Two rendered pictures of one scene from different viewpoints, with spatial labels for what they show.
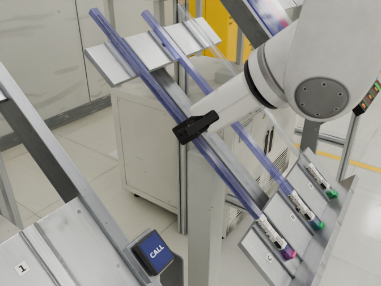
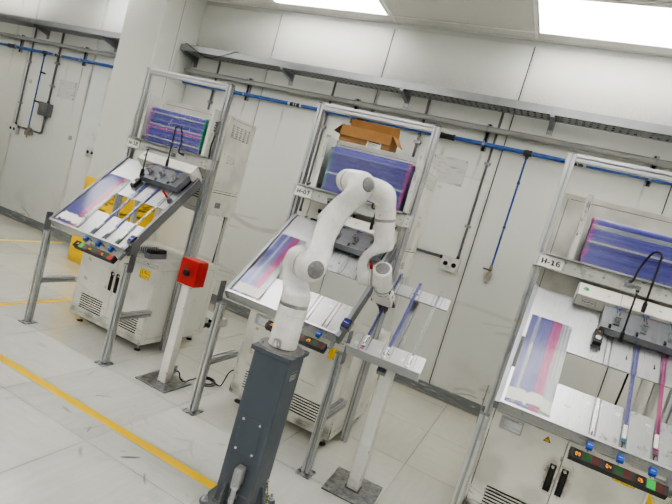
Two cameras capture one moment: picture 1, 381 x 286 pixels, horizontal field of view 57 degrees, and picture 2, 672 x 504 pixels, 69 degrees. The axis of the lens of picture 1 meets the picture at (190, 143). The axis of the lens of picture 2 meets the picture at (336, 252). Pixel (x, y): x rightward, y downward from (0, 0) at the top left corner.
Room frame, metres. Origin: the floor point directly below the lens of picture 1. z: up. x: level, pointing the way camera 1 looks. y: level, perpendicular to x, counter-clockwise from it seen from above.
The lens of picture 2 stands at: (-0.32, -2.21, 1.33)
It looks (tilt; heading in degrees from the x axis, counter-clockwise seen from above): 5 degrees down; 77
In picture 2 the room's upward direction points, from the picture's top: 16 degrees clockwise
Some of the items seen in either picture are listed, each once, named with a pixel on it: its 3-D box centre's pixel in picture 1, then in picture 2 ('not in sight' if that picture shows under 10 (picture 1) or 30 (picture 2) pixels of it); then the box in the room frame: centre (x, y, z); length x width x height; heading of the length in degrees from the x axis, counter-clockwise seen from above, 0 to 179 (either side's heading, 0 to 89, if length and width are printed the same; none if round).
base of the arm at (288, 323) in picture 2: not in sight; (287, 326); (0.03, -0.26, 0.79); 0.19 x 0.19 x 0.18
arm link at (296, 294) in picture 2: not in sight; (298, 275); (0.02, -0.23, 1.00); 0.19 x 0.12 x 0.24; 106
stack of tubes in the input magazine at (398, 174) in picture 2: not in sight; (367, 178); (0.40, 0.62, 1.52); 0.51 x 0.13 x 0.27; 144
